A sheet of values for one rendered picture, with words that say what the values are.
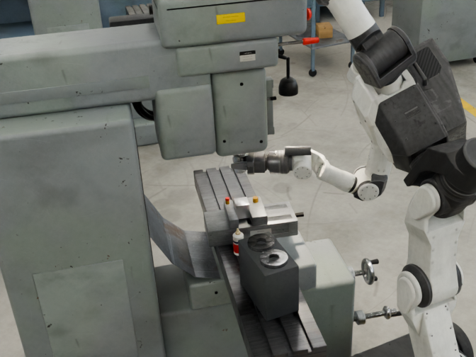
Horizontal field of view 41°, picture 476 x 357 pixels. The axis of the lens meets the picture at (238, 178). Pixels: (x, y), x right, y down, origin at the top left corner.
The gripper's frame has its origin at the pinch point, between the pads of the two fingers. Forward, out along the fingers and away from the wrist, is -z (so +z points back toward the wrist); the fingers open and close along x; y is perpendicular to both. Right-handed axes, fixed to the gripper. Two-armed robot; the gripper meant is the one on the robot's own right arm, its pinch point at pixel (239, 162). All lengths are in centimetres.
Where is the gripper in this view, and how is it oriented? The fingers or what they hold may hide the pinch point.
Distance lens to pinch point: 238.7
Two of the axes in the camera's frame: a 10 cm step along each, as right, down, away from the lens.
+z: 9.9, -0.1, -1.1
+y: 0.6, 8.7, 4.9
